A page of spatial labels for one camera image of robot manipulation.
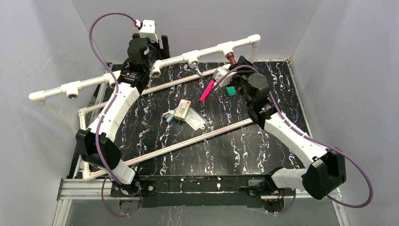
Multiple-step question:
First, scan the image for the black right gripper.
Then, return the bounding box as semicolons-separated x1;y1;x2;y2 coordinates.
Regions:
226;56;255;108

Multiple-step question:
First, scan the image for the brown water faucet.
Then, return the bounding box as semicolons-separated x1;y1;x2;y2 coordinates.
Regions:
225;52;236;65

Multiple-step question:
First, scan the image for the white PVC pipe frame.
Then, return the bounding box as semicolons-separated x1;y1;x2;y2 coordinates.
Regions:
28;34;261;182

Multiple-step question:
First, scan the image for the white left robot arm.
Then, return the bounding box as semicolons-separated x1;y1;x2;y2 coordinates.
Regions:
76;33;170;196

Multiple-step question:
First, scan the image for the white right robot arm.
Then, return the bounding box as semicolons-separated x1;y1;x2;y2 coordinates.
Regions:
229;56;346;200

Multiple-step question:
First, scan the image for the chrome water faucet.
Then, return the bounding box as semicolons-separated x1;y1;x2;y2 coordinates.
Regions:
184;63;204;78

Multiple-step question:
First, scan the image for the green square block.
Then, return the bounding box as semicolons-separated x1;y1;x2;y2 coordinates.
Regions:
226;87;236;97

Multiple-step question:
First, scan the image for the pink plastic strip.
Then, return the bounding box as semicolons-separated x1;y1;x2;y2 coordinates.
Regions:
199;80;215;102

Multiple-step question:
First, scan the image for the small beige cardboard box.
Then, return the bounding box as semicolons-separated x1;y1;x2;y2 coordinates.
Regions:
174;99;191;121

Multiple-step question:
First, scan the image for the clear plastic bag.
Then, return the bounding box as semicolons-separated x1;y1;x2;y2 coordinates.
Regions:
185;108;207;131

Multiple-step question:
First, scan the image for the white small clip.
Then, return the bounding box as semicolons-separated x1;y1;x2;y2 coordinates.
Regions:
162;110;175;118

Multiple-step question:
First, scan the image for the light blue small block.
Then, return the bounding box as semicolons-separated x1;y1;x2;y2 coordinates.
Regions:
166;114;174;123

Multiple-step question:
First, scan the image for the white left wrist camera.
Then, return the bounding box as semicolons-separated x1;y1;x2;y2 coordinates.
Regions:
135;20;159;43

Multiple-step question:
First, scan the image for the aluminium table frame rail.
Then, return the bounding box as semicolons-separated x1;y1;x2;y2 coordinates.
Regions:
56;176;351;226

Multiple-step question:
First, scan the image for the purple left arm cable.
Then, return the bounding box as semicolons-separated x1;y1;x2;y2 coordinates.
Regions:
88;12;141;218

